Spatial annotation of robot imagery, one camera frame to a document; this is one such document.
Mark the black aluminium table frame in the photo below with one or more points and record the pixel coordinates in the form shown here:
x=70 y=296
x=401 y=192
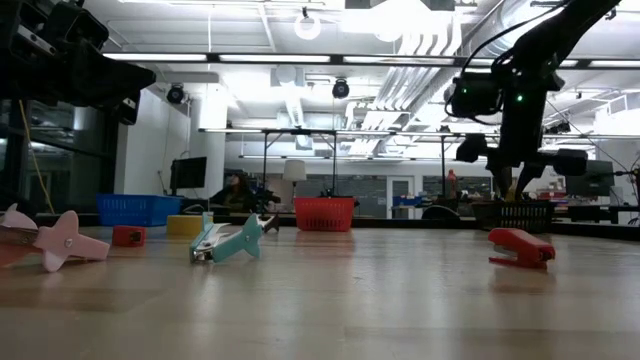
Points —
x=400 y=222

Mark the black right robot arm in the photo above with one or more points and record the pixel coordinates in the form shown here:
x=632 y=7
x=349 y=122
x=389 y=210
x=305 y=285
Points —
x=550 y=35

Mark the black computer monitor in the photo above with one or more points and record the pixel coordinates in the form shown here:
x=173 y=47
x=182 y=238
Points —
x=188 y=173
x=595 y=180

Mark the red bottle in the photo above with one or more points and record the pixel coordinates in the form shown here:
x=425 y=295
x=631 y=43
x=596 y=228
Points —
x=452 y=182

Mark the blue plastic basket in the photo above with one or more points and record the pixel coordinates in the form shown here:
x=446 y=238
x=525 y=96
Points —
x=137 y=210

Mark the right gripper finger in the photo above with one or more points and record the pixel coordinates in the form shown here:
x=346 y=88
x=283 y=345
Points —
x=501 y=177
x=531 y=175

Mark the pink staple remover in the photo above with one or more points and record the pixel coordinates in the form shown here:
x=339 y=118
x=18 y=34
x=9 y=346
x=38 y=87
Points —
x=65 y=242

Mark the black plastic basket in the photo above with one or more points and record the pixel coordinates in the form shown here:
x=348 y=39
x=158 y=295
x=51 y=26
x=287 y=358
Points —
x=515 y=217

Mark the black overhead light bar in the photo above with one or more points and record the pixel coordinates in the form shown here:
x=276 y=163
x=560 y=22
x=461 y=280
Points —
x=350 y=60

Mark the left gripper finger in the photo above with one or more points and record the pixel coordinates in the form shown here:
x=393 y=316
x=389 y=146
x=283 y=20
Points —
x=125 y=80

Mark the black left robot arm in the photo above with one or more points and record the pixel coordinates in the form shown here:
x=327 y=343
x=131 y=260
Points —
x=12 y=60

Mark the teal staple remover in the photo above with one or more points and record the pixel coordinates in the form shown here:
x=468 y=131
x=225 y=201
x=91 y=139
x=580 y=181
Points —
x=235 y=242

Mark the red plastic basket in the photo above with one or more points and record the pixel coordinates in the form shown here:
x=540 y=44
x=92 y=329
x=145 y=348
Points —
x=325 y=215

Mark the yellow tape roll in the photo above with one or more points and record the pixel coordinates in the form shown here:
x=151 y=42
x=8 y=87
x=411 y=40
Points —
x=182 y=226

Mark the person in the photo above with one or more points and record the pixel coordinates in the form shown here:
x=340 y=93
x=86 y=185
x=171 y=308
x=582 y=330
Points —
x=235 y=197

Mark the round black ceiling fixture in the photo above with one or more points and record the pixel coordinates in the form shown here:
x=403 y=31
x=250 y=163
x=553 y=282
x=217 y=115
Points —
x=341 y=88
x=175 y=94

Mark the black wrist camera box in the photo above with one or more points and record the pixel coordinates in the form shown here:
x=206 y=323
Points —
x=475 y=97
x=80 y=27

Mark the white shade lamp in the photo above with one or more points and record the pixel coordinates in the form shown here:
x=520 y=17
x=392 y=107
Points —
x=295 y=170

